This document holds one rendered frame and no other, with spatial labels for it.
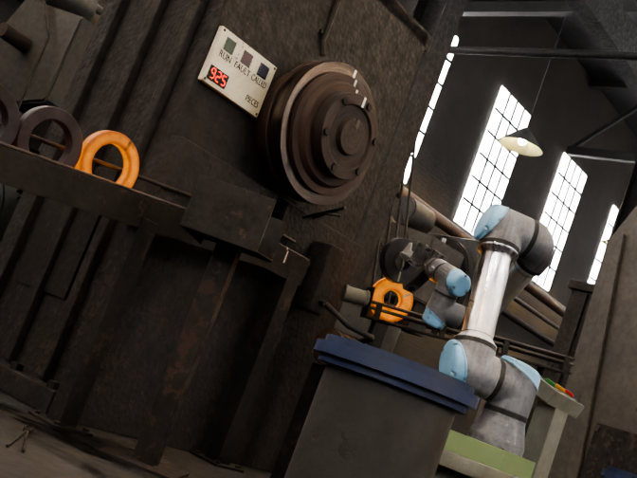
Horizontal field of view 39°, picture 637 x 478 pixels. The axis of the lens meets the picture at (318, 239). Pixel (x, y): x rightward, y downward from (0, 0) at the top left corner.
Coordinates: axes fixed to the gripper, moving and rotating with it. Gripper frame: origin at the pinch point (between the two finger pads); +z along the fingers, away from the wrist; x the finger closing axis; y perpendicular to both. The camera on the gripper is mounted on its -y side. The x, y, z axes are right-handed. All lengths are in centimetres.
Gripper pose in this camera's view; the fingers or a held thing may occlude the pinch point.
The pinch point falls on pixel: (402, 255)
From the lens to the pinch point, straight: 306.0
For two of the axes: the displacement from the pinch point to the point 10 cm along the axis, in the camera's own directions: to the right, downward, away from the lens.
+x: -7.7, -3.9, -5.0
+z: -4.0, -3.0, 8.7
